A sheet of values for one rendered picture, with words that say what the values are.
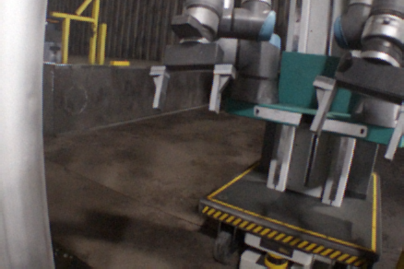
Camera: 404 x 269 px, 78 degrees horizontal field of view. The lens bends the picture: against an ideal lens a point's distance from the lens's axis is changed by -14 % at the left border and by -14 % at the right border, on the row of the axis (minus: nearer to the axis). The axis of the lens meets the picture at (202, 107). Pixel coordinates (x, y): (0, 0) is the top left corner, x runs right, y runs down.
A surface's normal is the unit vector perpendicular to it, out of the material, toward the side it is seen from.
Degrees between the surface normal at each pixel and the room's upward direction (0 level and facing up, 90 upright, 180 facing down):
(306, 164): 90
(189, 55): 66
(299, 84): 90
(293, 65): 90
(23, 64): 90
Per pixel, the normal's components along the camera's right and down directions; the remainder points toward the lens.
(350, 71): -0.54, -0.33
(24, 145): 0.91, 0.15
